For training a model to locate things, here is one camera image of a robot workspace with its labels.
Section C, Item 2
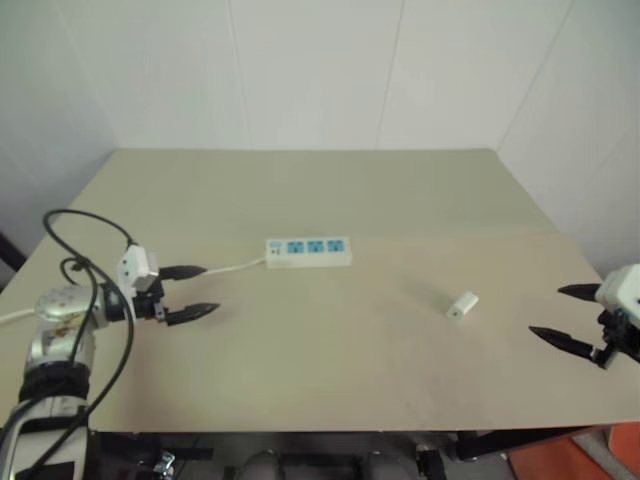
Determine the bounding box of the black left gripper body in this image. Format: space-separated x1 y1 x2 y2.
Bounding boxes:
130 278 169 325

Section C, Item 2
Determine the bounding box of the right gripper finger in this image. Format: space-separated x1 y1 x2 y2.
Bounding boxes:
556 282 602 303
527 325 599 360

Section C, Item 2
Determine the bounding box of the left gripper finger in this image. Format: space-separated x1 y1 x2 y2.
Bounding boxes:
158 265 207 282
164 301 222 328

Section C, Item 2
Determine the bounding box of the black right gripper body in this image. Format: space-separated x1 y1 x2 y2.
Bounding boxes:
591 308 640 372

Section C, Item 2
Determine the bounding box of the white cylindrical plug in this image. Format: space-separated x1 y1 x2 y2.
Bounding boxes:
445 290 480 323

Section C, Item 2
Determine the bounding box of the white power strip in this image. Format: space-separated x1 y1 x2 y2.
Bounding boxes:
264 236 354 271

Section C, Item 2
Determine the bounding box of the orange object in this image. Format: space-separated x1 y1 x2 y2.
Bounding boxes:
503 423 640 480

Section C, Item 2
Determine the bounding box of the dark grey rounded shape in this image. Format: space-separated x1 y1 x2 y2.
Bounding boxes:
235 450 284 480

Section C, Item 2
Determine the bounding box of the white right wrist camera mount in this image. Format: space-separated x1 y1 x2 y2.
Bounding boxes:
594 264 640 322

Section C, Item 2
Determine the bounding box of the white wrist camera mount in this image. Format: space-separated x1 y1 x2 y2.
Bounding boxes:
116 243 161 301
594 264 640 322

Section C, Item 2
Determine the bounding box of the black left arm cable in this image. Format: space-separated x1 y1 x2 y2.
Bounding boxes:
0 208 138 480

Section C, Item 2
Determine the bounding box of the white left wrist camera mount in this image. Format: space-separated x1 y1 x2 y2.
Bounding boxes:
116 243 161 301

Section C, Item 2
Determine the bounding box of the black table frame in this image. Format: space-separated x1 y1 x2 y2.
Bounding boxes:
89 423 617 480

